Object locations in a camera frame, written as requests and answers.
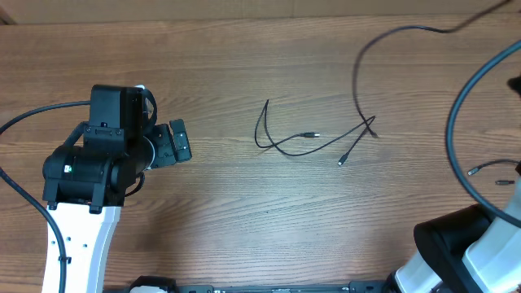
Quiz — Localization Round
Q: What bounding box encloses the black usb cable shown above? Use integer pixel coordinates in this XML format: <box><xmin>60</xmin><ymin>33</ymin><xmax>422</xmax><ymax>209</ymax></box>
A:
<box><xmin>254</xmin><ymin>98</ymin><xmax>378</xmax><ymax>158</ymax></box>
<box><xmin>336</xmin><ymin>0</ymin><xmax>514</xmax><ymax>167</ymax></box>

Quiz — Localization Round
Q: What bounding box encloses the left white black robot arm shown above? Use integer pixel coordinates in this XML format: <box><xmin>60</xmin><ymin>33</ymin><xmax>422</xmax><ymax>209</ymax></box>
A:
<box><xmin>42</xmin><ymin>85</ymin><xmax>192</xmax><ymax>292</ymax></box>

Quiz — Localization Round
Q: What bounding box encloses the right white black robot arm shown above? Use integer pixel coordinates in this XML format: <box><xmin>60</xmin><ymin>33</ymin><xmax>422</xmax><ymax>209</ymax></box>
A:
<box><xmin>388</xmin><ymin>204</ymin><xmax>520</xmax><ymax>292</ymax></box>

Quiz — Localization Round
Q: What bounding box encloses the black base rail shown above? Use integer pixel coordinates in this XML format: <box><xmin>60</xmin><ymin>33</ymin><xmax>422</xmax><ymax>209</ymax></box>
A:
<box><xmin>103</xmin><ymin>275</ymin><xmax>396</xmax><ymax>293</ymax></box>

